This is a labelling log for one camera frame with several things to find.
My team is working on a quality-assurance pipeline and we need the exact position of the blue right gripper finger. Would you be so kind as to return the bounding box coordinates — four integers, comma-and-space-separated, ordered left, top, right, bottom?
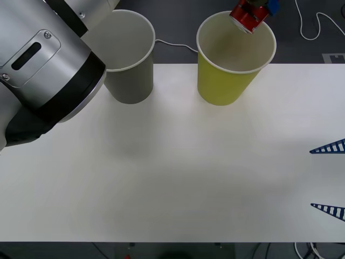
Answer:
309, 138, 345, 155
310, 202, 345, 221

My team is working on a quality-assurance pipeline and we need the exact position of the red drink can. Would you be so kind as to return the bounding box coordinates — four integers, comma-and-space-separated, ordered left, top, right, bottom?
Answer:
229, 0, 270, 35

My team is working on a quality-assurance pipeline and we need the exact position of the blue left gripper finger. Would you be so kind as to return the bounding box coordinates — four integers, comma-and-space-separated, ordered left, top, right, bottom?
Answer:
266, 0, 280, 16

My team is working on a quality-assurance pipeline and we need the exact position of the white cable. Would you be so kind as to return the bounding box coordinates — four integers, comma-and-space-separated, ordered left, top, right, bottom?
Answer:
293, 242, 324, 259
294, 0, 345, 42
155, 39, 199, 54

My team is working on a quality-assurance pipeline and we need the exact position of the grey plastic bin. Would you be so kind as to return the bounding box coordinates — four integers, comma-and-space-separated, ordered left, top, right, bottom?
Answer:
103, 10, 157, 105

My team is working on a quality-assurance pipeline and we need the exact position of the yellow-green plastic bin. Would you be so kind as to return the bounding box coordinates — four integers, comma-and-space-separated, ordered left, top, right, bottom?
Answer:
196, 11, 278, 106

